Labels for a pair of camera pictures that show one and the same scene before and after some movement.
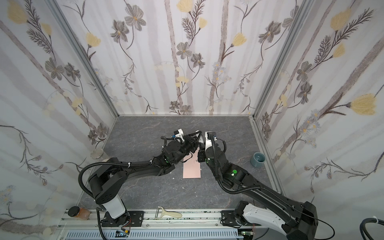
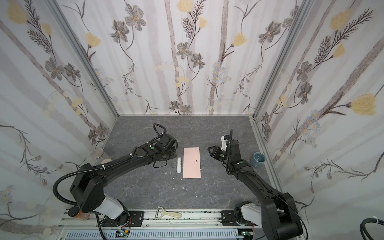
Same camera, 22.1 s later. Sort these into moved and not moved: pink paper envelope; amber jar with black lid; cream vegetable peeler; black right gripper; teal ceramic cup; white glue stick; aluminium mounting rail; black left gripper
Moved: black left gripper; white glue stick; black right gripper
Not moved: aluminium mounting rail; amber jar with black lid; teal ceramic cup; pink paper envelope; cream vegetable peeler
